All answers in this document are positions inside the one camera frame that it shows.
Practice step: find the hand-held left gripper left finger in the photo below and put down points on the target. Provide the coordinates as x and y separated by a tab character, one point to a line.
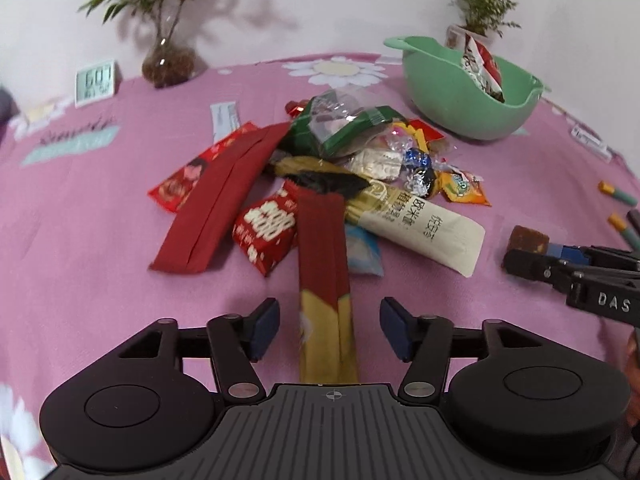
265	327

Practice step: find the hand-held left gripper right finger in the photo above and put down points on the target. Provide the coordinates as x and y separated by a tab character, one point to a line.
395	330

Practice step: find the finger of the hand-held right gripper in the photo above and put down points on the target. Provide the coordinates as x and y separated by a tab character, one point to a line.
530	266
565	253

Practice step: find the brown candy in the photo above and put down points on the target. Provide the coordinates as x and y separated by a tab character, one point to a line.
527	239

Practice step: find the long red and gold packet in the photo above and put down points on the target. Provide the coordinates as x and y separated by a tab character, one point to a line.
322	260

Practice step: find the cream and gold snack packet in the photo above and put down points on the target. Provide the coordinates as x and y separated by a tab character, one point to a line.
425	222

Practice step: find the green plastic bowl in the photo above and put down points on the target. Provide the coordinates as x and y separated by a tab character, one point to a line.
450	97

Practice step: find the person's right hand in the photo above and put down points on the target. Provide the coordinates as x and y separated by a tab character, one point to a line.
633	360

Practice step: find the yellow and teal marker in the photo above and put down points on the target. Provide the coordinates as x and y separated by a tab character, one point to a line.
622	228
622	195

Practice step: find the dark grey marker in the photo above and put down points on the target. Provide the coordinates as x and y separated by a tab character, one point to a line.
635	220

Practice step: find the light blue snack packet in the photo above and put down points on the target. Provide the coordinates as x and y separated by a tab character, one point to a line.
365	256

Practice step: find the red packet with white characters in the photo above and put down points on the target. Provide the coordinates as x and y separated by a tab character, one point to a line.
265	225

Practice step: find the orange snack packet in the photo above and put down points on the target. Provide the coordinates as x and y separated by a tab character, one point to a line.
462	188

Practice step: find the long dark red packet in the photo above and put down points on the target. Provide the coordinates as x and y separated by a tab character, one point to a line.
215	210

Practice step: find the black and silver candy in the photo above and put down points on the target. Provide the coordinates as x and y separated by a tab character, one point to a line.
422	181

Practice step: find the blue foil candy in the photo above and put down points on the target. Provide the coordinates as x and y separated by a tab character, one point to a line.
417	157

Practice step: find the black and gold snack packet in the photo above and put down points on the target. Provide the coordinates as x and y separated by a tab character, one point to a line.
330	180

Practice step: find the silver snack packet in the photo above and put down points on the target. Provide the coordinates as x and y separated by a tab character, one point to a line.
377	163

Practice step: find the red picture snack packet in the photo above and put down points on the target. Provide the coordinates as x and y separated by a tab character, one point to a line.
179	181

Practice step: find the pink floral tablecloth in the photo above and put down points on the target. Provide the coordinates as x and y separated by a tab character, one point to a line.
100	260

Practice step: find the silver candy wrapper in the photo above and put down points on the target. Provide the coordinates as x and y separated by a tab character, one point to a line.
475	77

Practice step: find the green snack packet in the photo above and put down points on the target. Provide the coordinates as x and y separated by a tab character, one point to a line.
352	130

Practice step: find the red and white snack packet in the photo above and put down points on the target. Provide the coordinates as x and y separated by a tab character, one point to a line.
482	55

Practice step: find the red foil candy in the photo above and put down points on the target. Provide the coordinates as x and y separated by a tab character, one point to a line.
295	108

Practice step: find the clear plastic wrapper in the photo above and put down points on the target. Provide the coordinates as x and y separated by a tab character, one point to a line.
340	102

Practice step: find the small plant in white pot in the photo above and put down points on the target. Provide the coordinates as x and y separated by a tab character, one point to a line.
482	5

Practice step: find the leafy plant in glass vase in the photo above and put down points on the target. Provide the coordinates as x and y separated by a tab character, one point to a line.
167	66

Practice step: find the white digital clock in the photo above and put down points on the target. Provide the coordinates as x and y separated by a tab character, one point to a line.
95	82

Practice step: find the grey cloth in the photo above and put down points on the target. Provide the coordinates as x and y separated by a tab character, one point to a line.
6	105

